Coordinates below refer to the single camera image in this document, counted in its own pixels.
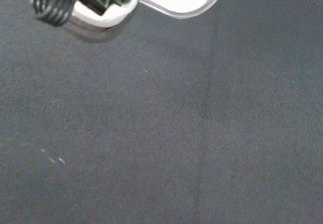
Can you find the black bench cloth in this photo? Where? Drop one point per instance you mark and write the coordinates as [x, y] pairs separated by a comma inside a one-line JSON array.
[[151, 123]]

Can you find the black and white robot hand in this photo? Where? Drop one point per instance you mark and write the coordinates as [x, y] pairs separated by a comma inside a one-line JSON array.
[[101, 14]]

